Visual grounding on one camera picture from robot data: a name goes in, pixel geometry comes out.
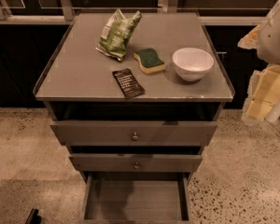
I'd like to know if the bottom grey drawer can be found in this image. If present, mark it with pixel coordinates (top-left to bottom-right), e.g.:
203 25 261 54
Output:
79 173 192 224

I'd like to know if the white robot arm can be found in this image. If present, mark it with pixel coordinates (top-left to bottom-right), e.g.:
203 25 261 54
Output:
238 0 280 126

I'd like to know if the white bowl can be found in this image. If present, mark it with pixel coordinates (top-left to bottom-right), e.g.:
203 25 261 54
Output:
173 48 215 81

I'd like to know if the grey drawer cabinet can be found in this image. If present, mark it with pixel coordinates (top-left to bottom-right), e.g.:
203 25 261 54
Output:
32 12 236 224

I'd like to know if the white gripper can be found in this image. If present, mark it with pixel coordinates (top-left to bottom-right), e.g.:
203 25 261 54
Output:
237 4 280 126

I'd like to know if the metal window railing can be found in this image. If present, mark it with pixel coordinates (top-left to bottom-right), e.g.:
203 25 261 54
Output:
0 0 272 26

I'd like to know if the top grey drawer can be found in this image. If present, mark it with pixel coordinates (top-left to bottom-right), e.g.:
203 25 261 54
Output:
50 120 217 147

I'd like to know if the grey drawer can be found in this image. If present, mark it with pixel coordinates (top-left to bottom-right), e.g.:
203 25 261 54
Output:
69 154 203 173
79 173 192 224
50 120 217 147

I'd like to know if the green chip bag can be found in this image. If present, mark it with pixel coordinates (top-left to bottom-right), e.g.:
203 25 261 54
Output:
96 8 142 62

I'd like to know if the black object on floor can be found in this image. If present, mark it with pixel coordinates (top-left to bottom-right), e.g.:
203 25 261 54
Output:
25 208 41 224

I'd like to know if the white cylindrical post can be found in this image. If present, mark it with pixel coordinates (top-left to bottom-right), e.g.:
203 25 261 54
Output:
266 100 280 123

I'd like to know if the green yellow sponge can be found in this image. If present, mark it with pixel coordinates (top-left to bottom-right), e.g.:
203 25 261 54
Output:
133 48 165 74

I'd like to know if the black rxbar chocolate wrapper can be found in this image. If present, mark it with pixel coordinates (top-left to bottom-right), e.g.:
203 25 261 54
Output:
112 68 145 99

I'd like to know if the middle grey drawer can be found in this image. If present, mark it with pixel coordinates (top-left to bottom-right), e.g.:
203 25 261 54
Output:
69 154 203 173

